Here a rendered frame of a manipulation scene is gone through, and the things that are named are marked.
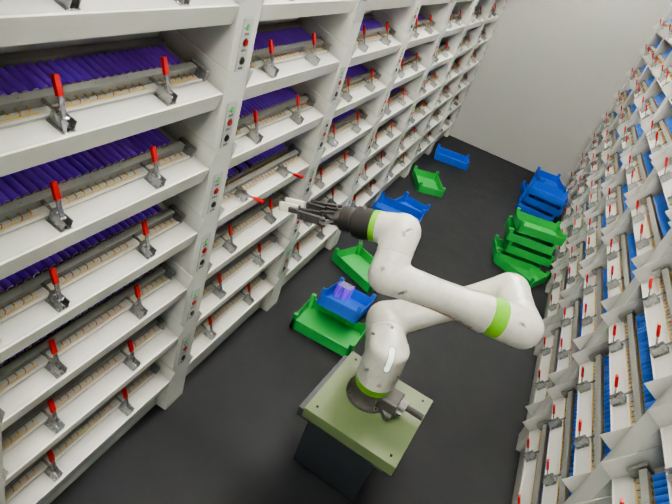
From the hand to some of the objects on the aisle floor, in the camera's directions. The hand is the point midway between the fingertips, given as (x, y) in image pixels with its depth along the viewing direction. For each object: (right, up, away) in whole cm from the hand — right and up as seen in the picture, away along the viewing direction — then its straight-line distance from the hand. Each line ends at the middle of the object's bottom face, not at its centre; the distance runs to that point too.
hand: (292, 206), depth 165 cm
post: (-53, -62, +31) cm, 88 cm away
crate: (+9, -50, +84) cm, 98 cm away
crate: (+17, -40, +95) cm, 104 cm away
